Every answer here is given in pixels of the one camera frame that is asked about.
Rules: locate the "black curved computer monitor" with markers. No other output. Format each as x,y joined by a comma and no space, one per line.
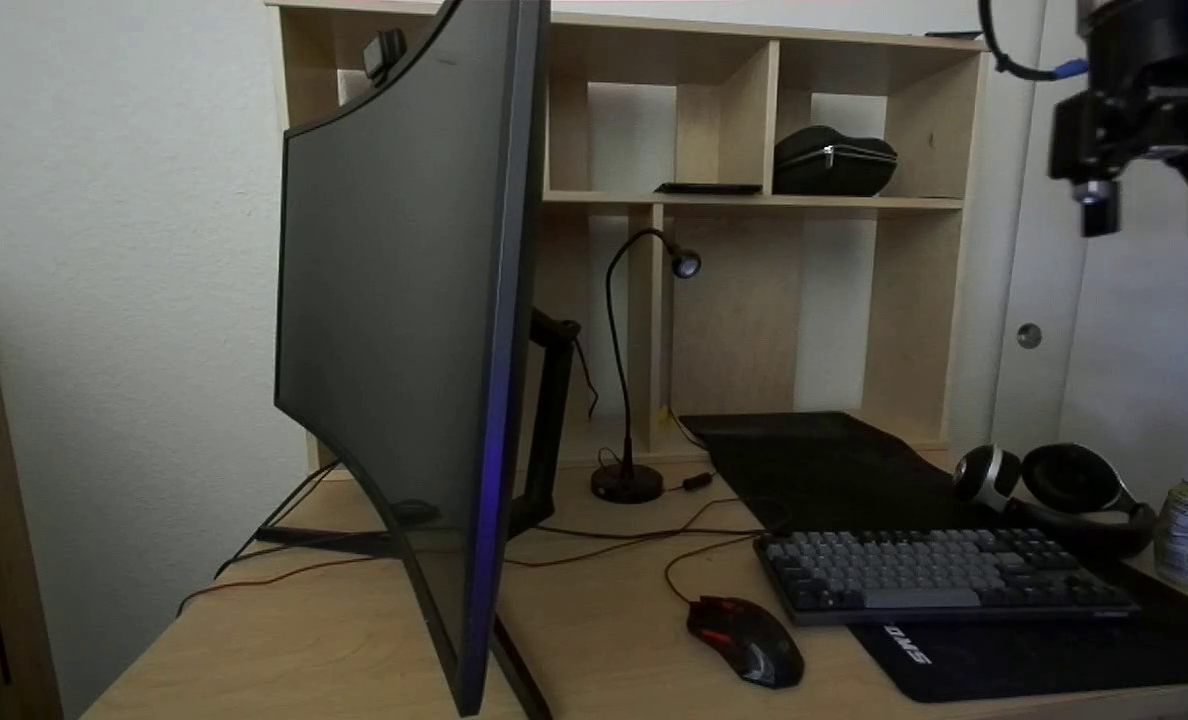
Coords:
406,295

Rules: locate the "light wooden shelf unit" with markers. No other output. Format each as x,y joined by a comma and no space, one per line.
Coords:
766,122

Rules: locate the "black monitor stand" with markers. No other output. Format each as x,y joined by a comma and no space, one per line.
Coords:
551,402

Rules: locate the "small dark flat object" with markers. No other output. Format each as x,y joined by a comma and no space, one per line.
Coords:
955,32

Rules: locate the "black over-ear headphones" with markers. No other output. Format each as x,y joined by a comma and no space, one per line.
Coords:
1073,477

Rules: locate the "grey mechanical keyboard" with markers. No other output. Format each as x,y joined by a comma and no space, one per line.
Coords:
937,574

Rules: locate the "black bag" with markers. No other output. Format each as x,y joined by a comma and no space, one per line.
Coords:
832,163

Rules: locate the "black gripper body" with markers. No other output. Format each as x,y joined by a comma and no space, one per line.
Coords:
1159,52

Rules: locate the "round metal door knob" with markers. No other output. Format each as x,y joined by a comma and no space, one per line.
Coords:
1030,333

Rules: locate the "black gooseneck desk lamp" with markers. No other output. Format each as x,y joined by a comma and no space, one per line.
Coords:
624,480

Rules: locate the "black and red mouse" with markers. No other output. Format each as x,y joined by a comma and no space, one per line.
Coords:
748,643

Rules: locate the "flat black device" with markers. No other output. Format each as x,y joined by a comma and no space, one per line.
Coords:
709,189

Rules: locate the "black desk mat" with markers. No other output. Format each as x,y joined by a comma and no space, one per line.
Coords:
819,466

